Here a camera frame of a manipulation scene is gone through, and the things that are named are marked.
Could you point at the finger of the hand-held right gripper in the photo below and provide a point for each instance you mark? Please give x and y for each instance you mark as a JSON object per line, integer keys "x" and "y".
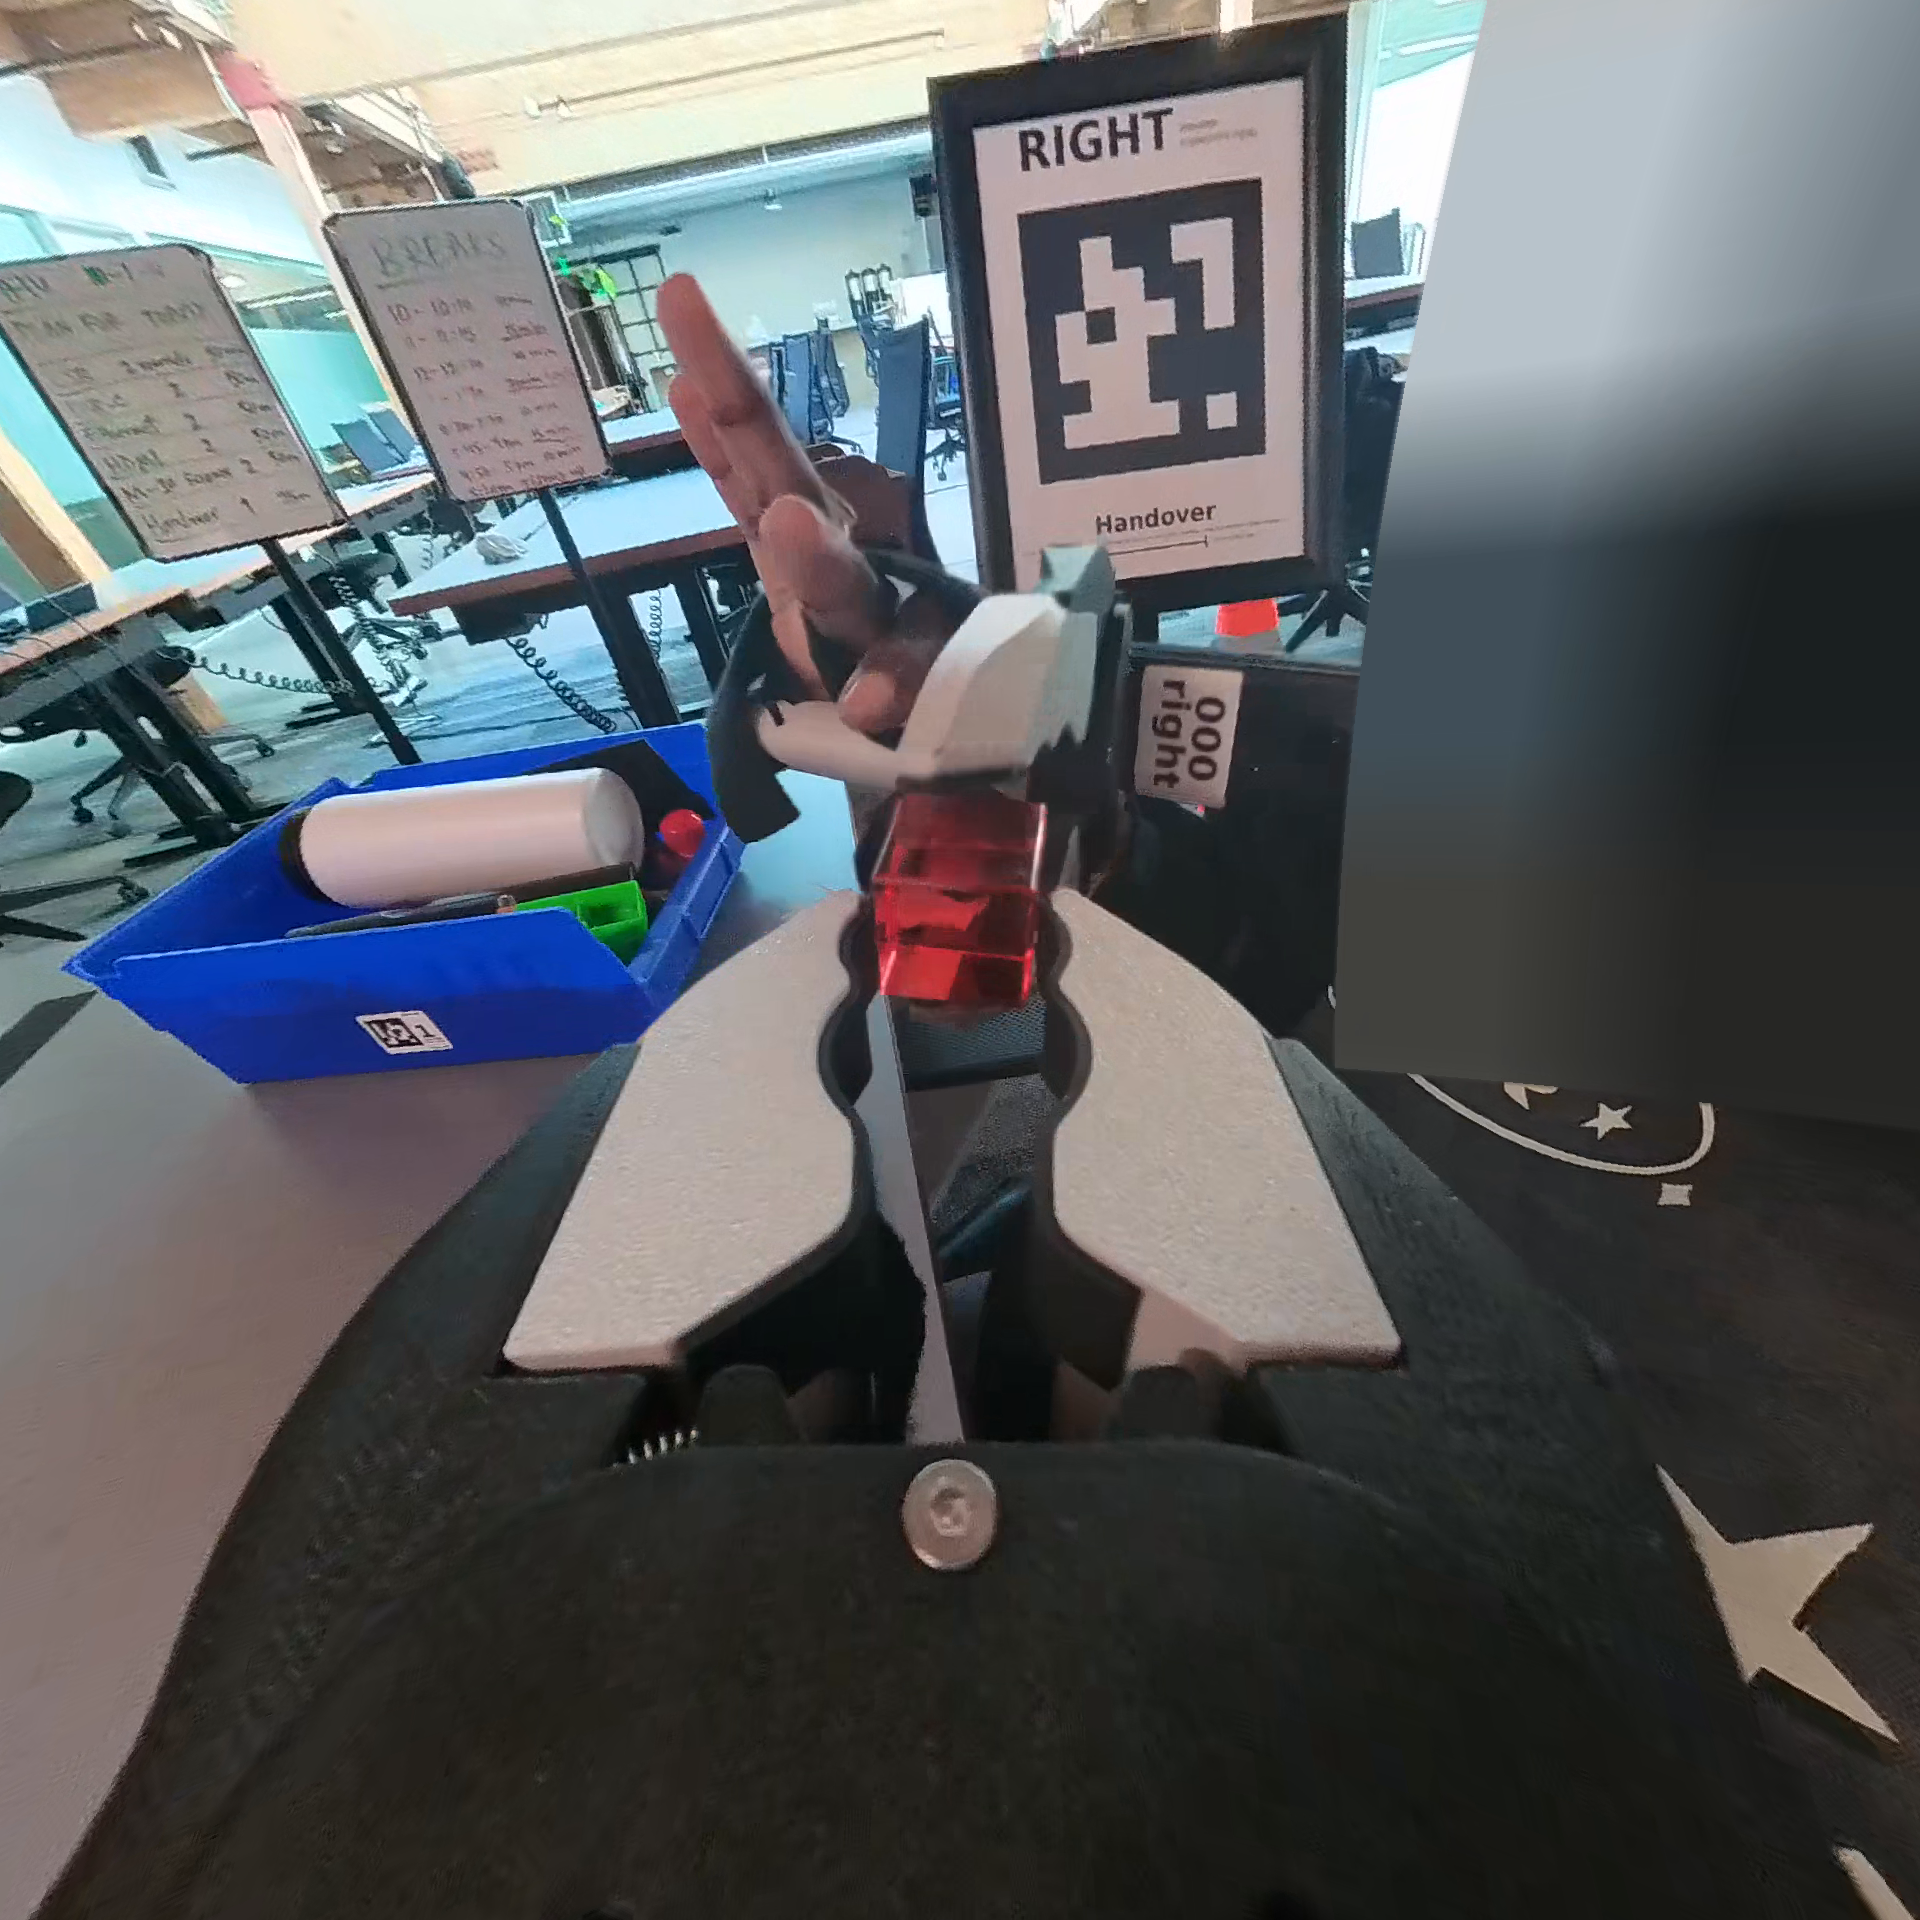
{"x": 1074, "y": 575}
{"x": 1005, "y": 689}

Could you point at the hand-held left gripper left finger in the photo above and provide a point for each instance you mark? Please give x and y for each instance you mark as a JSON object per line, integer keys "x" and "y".
{"x": 703, "y": 1200}

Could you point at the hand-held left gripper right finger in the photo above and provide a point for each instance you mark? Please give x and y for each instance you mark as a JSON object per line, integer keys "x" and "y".
{"x": 1214, "y": 1181}

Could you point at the red transparent cube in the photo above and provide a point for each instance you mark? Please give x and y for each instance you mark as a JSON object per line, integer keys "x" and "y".
{"x": 961, "y": 910}

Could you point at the blue bin with white label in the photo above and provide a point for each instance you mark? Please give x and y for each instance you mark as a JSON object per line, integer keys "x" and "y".
{"x": 226, "y": 986}

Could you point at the person's right hand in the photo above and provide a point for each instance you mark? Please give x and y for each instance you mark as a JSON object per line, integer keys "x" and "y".
{"x": 794, "y": 528}

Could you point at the small orange cone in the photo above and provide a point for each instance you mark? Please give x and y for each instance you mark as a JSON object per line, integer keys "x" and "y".
{"x": 1248, "y": 629}

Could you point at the green plastic block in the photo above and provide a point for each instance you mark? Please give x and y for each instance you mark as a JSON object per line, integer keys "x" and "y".
{"x": 605, "y": 910}

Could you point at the small red-capped item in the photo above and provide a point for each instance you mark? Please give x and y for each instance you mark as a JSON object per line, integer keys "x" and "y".
{"x": 676, "y": 829}

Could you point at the black marker pen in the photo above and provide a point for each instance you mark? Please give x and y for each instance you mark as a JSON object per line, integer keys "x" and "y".
{"x": 408, "y": 910}

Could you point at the background desk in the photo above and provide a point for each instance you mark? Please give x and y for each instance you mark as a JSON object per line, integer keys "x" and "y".
{"x": 605, "y": 538}
{"x": 145, "y": 614}

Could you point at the white cylinder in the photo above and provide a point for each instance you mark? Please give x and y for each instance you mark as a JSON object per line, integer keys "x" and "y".
{"x": 462, "y": 829}

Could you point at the handwritten whiteboard on stand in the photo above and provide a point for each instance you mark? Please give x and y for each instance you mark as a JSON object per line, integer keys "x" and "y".
{"x": 462, "y": 353}
{"x": 169, "y": 406}

